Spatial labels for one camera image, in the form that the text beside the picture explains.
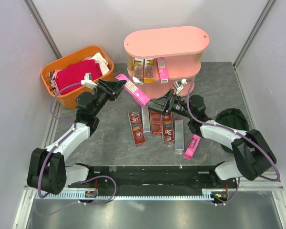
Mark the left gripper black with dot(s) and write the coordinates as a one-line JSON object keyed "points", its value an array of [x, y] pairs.
{"points": [[112, 88]]}

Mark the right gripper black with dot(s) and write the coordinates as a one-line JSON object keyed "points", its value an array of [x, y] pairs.
{"points": [[165, 102]]}

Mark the pink toothpaste box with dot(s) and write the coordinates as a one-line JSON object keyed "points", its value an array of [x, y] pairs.
{"points": [[162, 70], [141, 98], [192, 146]]}

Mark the orange R.O toothpaste box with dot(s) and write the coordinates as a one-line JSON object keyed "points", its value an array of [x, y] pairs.
{"points": [[148, 70]]}

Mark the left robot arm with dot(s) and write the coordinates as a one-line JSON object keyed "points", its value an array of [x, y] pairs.
{"points": [[47, 171]]}

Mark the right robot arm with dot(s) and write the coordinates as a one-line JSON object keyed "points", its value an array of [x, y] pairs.
{"points": [[252, 155]]}

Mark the pink three-tier shelf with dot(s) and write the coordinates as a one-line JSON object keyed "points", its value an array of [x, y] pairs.
{"points": [[180, 47]]}

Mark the dark red toothpaste box middle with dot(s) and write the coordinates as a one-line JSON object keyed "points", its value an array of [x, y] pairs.
{"points": [[155, 123]]}

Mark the silver toothpaste box left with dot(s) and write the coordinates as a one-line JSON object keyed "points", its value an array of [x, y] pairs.
{"points": [[146, 120]]}

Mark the silver toothpaste box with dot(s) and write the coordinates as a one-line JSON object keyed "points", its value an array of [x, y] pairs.
{"points": [[146, 120], [179, 135]]}

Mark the red 3D toothpaste box right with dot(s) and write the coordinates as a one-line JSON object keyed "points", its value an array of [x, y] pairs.
{"points": [[167, 128]]}

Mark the red 3d toothpaste box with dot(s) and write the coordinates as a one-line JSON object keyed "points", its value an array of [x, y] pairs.
{"points": [[137, 128], [167, 128]]}

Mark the white and patterned cloths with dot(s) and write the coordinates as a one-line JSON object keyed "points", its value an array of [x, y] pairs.
{"points": [[98, 59]]}

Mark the red 3D toothpaste box left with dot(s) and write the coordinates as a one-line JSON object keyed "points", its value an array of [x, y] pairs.
{"points": [[137, 128]]}

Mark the silver toothpaste box right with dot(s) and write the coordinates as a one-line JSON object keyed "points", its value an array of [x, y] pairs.
{"points": [[179, 135]]}

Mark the red folded cloth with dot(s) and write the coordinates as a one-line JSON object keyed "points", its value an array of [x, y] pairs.
{"points": [[74, 73]]}

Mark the orange plastic basket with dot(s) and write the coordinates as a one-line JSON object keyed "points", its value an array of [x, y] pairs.
{"points": [[69, 100]]}

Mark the dark green baseball cap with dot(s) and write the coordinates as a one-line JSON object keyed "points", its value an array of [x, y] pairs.
{"points": [[233, 118]]}

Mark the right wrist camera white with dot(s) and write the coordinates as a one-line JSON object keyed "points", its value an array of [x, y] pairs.
{"points": [[179, 85]]}

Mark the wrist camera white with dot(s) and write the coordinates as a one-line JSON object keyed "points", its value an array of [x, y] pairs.
{"points": [[87, 81], [179, 85]]}

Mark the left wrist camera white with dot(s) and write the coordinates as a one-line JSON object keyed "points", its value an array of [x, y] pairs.
{"points": [[87, 81]]}

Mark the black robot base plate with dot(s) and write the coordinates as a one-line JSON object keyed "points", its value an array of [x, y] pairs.
{"points": [[195, 177]]}

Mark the grey slotted cable duct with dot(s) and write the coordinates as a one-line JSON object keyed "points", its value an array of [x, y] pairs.
{"points": [[80, 194]]}

